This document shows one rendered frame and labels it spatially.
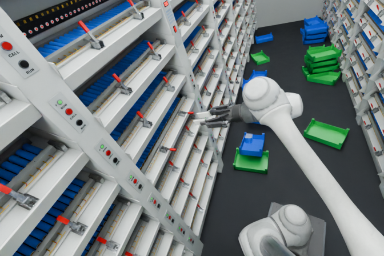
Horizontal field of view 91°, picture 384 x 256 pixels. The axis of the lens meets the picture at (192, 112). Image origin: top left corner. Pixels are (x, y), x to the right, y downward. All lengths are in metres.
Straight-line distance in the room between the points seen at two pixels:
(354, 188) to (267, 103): 1.48
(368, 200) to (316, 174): 1.30
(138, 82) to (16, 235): 0.57
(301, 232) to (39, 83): 1.23
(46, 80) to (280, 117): 0.62
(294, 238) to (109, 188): 0.93
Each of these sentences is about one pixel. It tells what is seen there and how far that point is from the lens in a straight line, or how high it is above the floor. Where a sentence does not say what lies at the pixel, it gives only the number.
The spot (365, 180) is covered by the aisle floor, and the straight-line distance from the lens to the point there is 2.00.
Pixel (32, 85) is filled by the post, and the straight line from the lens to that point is 0.58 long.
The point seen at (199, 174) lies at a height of 0.37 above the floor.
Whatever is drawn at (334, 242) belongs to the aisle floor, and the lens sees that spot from 1.75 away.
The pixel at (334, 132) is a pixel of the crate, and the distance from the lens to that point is 2.24.
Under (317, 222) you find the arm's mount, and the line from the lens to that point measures 1.53.
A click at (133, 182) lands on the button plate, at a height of 1.05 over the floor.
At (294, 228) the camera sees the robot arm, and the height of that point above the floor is 0.49.
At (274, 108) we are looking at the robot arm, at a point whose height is 1.26.
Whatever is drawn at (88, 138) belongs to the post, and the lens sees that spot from 0.65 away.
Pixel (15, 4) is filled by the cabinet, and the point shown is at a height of 1.68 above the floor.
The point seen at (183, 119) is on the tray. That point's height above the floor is 0.93.
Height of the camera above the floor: 1.64
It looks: 38 degrees down
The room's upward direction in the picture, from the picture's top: 22 degrees counter-clockwise
